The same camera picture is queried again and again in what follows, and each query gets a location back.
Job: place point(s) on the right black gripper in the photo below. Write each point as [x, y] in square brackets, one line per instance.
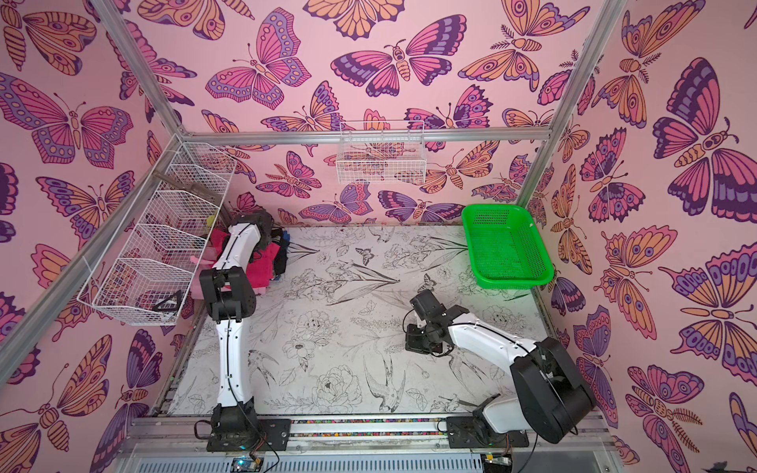
[415, 338]

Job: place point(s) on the magenta t-shirt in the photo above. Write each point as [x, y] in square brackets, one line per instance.
[260, 270]

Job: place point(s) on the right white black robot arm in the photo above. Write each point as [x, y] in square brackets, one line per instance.
[552, 397]

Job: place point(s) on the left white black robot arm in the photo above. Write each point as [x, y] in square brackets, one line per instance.
[230, 301]

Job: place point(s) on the folded light pink t-shirt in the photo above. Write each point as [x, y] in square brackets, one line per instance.
[205, 262]

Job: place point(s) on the green plastic basket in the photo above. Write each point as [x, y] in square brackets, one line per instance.
[506, 251]

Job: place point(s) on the black triangle object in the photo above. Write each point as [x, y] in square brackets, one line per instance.
[170, 304]

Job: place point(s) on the right green circuit board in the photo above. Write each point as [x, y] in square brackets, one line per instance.
[496, 463]

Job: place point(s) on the green circuit board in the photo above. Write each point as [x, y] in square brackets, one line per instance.
[245, 464]
[496, 463]

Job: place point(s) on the left green circuit board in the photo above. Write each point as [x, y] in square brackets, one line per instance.
[245, 464]

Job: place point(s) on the long white wire basket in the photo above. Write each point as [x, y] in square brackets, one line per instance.
[175, 212]

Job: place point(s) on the small white wire basket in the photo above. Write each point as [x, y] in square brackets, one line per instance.
[381, 152]

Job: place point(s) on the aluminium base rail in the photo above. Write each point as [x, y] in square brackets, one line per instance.
[393, 443]

